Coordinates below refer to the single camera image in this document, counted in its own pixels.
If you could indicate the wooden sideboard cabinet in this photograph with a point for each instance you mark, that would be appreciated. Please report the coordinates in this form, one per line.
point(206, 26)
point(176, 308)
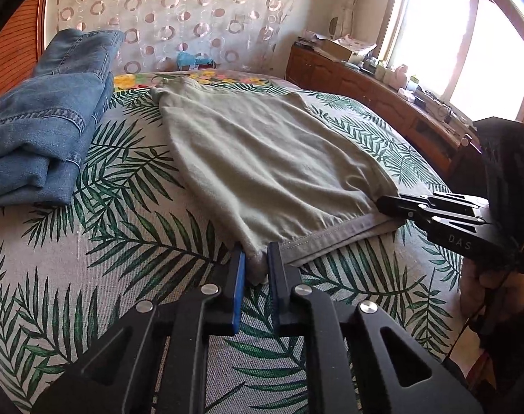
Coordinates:
point(374, 90)

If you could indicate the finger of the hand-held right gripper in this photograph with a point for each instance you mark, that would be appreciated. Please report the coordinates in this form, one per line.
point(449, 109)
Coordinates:
point(400, 203)
point(443, 222)

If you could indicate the person's right hand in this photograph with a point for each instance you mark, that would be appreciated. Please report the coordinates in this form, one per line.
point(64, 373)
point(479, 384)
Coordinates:
point(499, 295)

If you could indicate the blue plastic bag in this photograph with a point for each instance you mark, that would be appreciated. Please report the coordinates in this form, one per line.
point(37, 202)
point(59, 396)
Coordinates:
point(195, 60)

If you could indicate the window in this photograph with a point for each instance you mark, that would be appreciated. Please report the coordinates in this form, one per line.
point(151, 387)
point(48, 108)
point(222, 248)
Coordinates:
point(465, 43)

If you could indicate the leaf and flower print blanket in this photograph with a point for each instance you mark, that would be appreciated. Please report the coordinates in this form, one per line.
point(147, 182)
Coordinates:
point(128, 241)

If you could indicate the folded blue jeans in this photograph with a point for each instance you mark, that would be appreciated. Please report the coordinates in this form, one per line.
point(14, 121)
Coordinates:
point(50, 116)

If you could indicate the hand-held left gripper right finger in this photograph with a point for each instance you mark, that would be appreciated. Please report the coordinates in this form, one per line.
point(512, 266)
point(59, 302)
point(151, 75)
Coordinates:
point(274, 287)

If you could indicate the cardboard box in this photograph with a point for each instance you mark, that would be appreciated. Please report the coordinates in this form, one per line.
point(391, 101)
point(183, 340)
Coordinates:
point(337, 47)

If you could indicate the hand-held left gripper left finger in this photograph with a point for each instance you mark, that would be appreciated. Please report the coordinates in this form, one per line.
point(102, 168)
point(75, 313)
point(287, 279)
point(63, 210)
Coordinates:
point(239, 287)

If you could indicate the grey pants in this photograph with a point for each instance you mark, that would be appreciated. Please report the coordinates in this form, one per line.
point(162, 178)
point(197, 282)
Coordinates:
point(270, 155)

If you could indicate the sheer curtain with circles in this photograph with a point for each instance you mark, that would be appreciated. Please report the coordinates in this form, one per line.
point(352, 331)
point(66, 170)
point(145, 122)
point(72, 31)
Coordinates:
point(193, 13)

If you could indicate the wooden slatted wardrobe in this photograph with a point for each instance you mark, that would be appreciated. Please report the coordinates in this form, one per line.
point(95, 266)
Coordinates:
point(27, 30)

